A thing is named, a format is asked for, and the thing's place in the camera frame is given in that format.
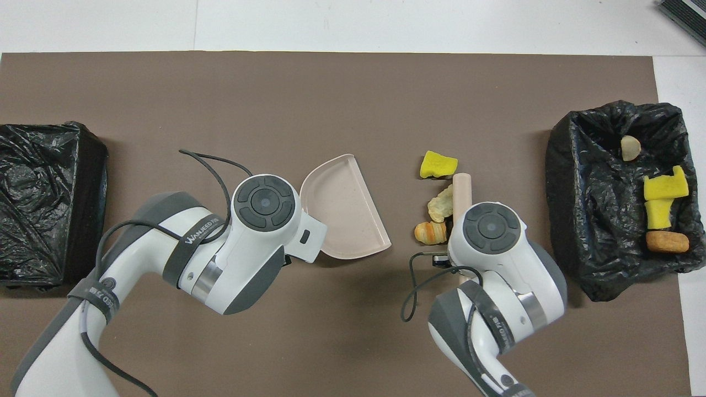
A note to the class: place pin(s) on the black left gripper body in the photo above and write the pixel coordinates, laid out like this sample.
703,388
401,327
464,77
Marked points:
285,259

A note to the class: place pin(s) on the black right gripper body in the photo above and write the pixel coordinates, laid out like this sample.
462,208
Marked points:
440,259

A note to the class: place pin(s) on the striped golden croissant piece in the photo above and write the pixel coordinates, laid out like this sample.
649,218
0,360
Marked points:
430,232

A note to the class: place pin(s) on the pale bread piece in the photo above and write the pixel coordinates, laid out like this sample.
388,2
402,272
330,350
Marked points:
441,204

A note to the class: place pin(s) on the beige brush black bristles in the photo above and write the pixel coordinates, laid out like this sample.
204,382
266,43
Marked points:
462,193

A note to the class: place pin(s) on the beige plastic dustpan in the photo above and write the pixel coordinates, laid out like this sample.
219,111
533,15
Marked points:
347,209

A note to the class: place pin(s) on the yellow green sponge piece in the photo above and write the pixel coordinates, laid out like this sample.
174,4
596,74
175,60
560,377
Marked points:
437,165

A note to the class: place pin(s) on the pale croissant chunk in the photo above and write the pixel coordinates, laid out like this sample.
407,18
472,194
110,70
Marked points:
630,148

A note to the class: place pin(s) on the brown bread roll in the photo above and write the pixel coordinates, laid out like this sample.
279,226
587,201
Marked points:
667,241

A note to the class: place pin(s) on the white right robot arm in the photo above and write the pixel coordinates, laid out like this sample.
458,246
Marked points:
491,231

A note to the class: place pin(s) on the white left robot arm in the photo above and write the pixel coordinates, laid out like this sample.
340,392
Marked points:
265,204

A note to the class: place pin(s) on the crumpled black bag bin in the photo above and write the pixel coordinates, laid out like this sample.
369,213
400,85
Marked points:
584,220

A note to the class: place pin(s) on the taut black bag bin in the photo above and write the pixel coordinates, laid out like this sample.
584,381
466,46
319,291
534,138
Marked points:
44,204

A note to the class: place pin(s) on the brown paper mat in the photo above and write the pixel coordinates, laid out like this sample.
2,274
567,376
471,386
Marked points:
276,99

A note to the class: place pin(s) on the dark ribbed panel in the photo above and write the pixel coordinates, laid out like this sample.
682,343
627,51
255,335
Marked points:
686,16

